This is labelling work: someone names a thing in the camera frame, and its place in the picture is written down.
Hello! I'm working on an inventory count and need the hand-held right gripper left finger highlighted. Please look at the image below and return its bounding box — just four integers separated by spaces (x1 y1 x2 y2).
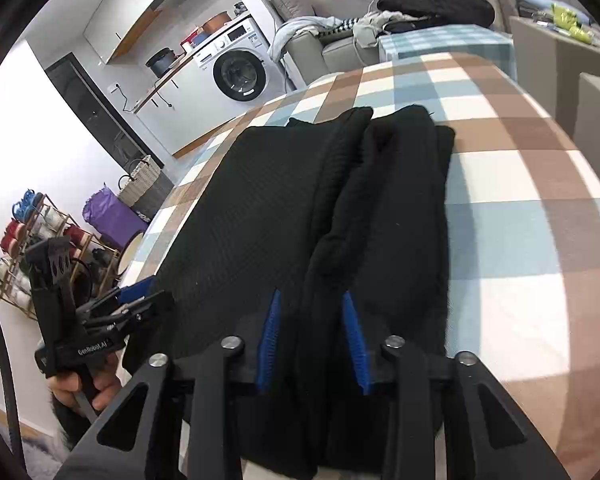
55 289 283 480

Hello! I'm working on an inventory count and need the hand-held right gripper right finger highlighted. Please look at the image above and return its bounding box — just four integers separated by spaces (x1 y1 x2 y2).
342 291 572 480

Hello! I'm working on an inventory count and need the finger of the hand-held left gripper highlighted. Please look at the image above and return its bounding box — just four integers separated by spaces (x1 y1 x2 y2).
87 277 156 311
82 290 176 333

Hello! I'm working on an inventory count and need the black knit sweater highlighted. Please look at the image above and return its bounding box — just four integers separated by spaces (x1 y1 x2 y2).
122 104 456 478

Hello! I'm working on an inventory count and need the person's left forearm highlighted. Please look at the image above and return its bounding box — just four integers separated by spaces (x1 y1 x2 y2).
47 390 101 456

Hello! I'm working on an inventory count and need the person's left hand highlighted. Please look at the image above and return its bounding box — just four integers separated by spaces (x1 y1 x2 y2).
47 352 123 411

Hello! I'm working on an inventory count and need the purple bag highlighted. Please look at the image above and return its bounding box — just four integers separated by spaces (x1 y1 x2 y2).
82 186 148 251

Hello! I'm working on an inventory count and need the wooden shoe rack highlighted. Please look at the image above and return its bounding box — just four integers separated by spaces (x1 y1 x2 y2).
0 190 121 321

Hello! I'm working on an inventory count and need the woven laundry basket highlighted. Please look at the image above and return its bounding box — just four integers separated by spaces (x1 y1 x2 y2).
117 155 162 207

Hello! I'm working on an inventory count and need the white kitchen cabinet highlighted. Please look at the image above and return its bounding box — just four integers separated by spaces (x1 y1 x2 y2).
132 55 231 158

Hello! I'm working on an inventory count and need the dark glass door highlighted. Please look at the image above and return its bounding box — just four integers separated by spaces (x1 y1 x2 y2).
45 52 173 186

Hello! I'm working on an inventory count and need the checkered tablecloth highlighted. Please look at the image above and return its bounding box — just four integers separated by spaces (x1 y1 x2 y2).
125 51 600 480

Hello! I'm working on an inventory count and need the black cooking pot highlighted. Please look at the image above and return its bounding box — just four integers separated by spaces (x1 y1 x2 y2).
146 47 177 78

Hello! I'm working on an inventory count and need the white washing machine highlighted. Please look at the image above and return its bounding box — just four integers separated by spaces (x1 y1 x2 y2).
192 15 293 103

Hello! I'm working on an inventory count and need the brown pot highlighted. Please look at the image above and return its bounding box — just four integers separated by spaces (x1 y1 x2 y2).
200 11 231 31

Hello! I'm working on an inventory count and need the grey sofa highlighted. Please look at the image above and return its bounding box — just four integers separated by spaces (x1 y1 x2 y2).
267 0 381 91

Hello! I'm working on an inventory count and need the pale grey blanket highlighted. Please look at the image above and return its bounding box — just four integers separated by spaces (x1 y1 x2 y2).
270 16 341 61

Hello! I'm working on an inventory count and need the black white patterned cushion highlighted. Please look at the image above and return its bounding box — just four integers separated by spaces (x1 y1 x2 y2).
320 16 361 38

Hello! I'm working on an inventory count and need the light grey garment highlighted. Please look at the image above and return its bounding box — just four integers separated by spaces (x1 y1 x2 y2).
352 10 396 41

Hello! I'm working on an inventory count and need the light blue checkered cloth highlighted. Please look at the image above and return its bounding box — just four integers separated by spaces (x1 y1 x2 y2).
377 25 516 81

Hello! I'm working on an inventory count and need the beige side cabinet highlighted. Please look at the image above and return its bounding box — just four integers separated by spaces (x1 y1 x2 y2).
510 15 600 136

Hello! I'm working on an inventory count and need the green toy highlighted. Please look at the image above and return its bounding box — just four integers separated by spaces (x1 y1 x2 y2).
550 2 593 43

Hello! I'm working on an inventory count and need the thick black cable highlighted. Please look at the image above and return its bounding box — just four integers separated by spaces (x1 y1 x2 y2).
0 280 26 461

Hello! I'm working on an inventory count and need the white wall cabinet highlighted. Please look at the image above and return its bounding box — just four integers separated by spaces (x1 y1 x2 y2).
82 0 181 63

